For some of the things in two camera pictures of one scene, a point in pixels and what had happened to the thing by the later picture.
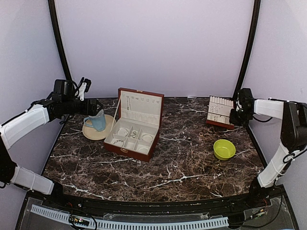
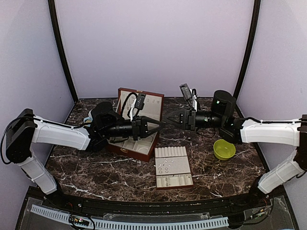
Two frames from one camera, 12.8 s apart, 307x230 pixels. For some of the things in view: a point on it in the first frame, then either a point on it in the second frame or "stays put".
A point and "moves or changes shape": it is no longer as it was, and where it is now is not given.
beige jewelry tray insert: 219,109 moves or changes shape
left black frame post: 57,32 stays put
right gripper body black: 240,118 -> 190,122
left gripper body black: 85,110 -> 137,124
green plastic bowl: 224,149 stays put
